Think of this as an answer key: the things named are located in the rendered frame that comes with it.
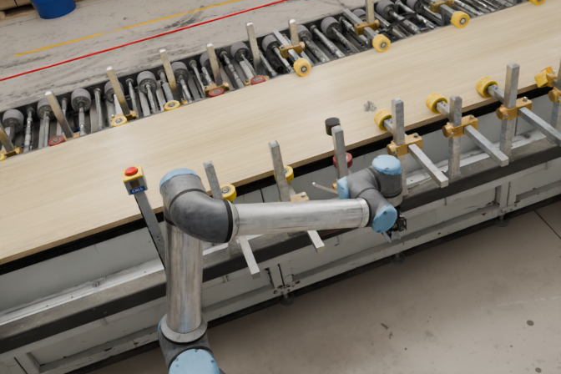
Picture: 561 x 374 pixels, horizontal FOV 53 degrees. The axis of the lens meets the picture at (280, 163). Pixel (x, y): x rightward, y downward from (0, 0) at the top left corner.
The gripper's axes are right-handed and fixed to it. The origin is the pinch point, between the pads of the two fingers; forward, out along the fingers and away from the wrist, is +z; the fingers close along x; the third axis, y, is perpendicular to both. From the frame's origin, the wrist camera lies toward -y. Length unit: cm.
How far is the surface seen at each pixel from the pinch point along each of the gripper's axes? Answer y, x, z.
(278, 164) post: -30.7, -29.1, -24.2
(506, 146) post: -31, 70, 5
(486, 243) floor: -47, 76, 83
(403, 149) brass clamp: -29.9, 21.6, -12.4
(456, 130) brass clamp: -30, 45, -13
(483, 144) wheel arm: -16, 49, -13
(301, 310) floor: -47, -30, 83
